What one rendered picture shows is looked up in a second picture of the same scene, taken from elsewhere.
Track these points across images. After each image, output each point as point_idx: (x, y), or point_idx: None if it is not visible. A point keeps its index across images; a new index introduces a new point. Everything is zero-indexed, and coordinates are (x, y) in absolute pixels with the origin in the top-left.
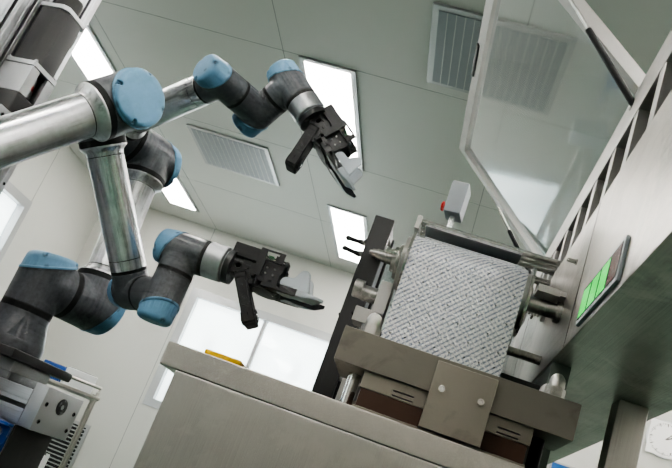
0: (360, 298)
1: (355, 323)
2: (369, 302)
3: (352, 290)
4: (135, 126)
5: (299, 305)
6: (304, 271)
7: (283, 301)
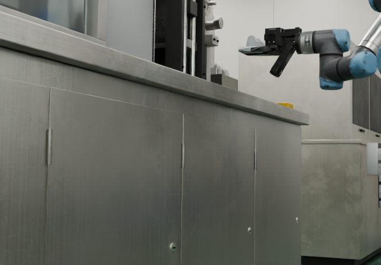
0: (215, 29)
1: (212, 45)
2: (210, 30)
3: (222, 27)
4: (375, 10)
5: (252, 52)
6: (258, 39)
7: (261, 51)
